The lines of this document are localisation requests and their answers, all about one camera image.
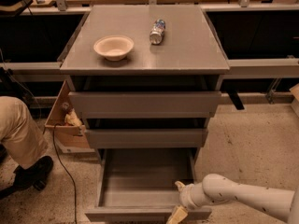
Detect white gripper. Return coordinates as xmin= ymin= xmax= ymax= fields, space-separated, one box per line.
xmin=166 ymin=181 xmax=206 ymax=224

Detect grey bottom drawer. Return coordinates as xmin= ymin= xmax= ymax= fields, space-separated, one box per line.
xmin=84 ymin=147 xmax=213 ymax=223

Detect grey drawer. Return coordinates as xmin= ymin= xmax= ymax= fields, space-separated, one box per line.
xmin=68 ymin=75 xmax=221 ymax=119
xmin=84 ymin=147 xmax=213 ymax=223
xmin=85 ymin=118 xmax=207 ymax=148

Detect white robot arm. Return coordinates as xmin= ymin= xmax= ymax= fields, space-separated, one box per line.
xmin=166 ymin=174 xmax=299 ymax=224

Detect grey middle drawer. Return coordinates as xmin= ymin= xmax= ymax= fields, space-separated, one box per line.
xmin=85 ymin=118 xmax=207 ymax=148

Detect grey drawer cabinet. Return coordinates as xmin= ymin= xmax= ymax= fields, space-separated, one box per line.
xmin=57 ymin=5 xmax=231 ymax=161

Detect grey top drawer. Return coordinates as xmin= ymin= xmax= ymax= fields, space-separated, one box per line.
xmin=68 ymin=75 xmax=221 ymax=119

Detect wooden box on floor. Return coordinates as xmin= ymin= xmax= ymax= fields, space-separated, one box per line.
xmin=45 ymin=81 xmax=91 ymax=153

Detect yellow toy in box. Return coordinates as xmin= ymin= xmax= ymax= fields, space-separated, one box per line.
xmin=64 ymin=109 xmax=82 ymax=127

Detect black shoe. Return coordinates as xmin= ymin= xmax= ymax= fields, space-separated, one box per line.
xmin=13 ymin=156 xmax=53 ymax=190

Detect beige paper bowl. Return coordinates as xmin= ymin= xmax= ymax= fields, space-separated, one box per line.
xmin=93 ymin=35 xmax=135 ymax=62

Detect crushed soda can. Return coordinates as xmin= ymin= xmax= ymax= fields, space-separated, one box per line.
xmin=149 ymin=19 xmax=165 ymax=45

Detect person leg khaki trousers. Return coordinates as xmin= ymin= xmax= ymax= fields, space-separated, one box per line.
xmin=0 ymin=96 xmax=48 ymax=169

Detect black floor cable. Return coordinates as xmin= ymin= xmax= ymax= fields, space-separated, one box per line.
xmin=51 ymin=122 xmax=78 ymax=224

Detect grey metal frame rail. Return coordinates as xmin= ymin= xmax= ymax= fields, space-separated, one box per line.
xmin=0 ymin=58 xmax=299 ymax=82

